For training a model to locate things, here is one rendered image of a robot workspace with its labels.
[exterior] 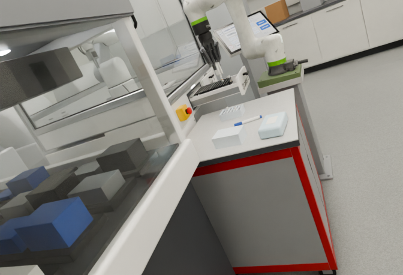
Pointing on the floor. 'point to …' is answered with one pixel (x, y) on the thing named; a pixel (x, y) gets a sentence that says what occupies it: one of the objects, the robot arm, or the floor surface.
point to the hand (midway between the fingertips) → (217, 68)
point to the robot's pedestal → (325, 172)
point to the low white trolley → (264, 193)
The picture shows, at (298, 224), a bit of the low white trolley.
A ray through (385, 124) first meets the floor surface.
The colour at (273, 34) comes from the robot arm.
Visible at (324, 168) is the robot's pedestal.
